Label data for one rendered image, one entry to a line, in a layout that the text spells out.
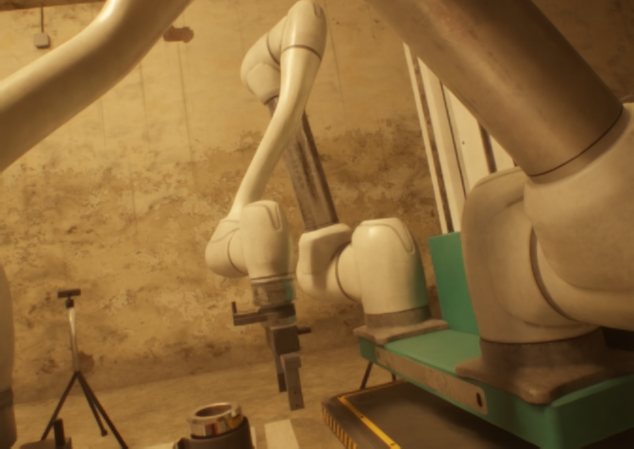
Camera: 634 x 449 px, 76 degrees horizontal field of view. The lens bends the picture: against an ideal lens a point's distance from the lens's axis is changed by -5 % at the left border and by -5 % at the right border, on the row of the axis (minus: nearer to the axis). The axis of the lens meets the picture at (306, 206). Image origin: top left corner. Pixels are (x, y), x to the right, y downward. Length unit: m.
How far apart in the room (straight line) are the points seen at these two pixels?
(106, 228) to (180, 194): 0.59
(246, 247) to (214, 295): 2.39
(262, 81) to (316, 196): 0.34
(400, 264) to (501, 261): 0.45
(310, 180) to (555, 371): 0.76
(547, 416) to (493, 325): 0.12
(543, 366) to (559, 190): 0.26
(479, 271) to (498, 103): 0.27
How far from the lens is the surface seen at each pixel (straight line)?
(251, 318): 0.86
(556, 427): 0.58
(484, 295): 0.60
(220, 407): 1.01
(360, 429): 0.94
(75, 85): 0.43
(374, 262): 0.99
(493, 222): 0.57
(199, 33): 3.76
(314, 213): 1.14
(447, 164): 1.00
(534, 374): 0.59
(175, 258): 3.26
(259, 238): 0.84
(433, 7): 0.39
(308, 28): 1.10
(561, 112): 0.40
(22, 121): 0.39
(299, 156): 1.15
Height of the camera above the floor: 0.66
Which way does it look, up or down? 7 degrees up
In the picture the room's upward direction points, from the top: 9 degrees counter-clockwise
